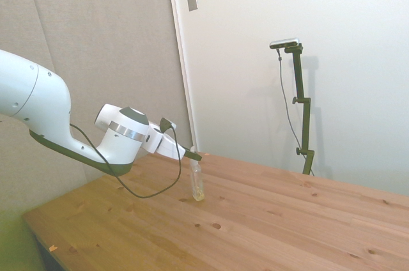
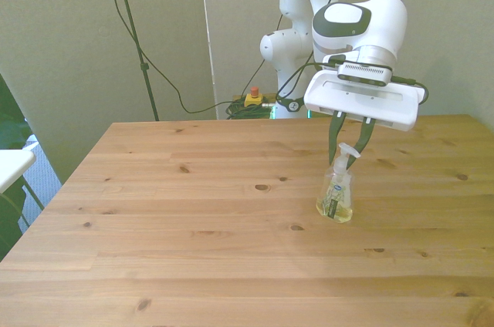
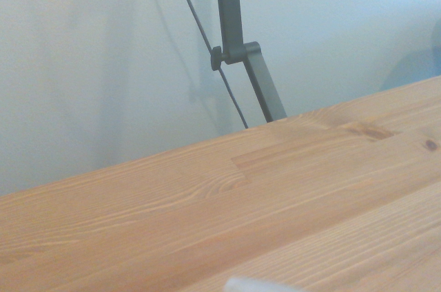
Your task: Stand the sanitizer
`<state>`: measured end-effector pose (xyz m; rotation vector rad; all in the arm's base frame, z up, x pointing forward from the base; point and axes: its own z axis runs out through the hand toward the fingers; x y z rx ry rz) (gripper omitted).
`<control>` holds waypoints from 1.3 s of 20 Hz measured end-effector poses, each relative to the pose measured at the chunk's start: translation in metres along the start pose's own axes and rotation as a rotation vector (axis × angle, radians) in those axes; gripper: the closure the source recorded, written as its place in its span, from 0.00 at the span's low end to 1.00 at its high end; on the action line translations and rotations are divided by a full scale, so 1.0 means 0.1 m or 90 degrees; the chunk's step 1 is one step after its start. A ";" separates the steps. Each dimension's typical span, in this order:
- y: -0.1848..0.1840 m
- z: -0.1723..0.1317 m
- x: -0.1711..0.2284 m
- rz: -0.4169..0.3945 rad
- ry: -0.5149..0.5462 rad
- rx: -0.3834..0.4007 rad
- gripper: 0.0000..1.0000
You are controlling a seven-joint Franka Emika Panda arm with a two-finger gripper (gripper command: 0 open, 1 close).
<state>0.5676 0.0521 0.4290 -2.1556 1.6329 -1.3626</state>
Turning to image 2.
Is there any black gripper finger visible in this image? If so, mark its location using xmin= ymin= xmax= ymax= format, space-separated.
xmin=328 ymin=110 xmax=348 ymax=167
xmin=346 ymin=116 xmax=377 ymax=170

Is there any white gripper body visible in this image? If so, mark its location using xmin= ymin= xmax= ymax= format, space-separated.
xmin=303 ymin=69 xmax=425 ymax=131

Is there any clear sanitizer pump bottle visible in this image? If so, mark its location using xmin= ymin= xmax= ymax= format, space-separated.
xmin=315 ymin=142 xmax=362 ymax=224

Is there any yellow emergency stop button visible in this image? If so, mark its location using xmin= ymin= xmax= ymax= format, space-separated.
xmin=244 ymin=86 xmax=264 ymax=109

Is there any white side table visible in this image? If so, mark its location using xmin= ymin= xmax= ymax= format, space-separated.
xmin=0 ymin=149 xmax=37 ymax=194

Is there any green potted plant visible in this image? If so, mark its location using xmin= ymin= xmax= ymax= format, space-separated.
xmin=0 ymin=72 xmax=32 ymax=150

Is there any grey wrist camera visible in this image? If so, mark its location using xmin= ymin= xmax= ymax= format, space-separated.
xmin=336 ymin=60 xmax=394 ymax=85

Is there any coiled dark cable bundle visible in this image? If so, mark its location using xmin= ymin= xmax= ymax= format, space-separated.
xmin=225 ymin=99 xmax=277 ymax=120

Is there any black cable on wall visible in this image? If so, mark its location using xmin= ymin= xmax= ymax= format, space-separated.
xmin=94 ymin=0 xmax=273 ymax=114

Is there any black camera stand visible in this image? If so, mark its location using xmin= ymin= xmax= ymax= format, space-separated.
xmin=110 ymin=0 xmax=161 ymax=122

